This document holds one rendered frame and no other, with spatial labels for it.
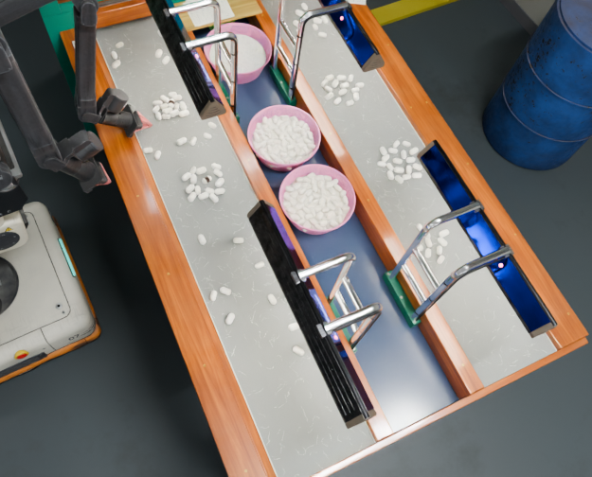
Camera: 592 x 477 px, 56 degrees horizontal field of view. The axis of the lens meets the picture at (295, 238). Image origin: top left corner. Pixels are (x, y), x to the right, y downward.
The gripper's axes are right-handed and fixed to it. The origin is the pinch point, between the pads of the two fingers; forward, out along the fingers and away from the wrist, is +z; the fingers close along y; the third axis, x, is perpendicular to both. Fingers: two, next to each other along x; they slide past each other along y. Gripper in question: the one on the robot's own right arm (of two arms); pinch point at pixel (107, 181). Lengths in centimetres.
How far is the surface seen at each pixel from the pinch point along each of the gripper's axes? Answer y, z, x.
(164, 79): 50, 39, -20
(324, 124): 6, 57, -61
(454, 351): -87, 54, -56
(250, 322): -49, 33, -8
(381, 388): -85, 51, -30
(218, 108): 5.2, 9.9, -37.1
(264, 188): -10, 42, -32
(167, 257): -19.2, 24.1, 3.6
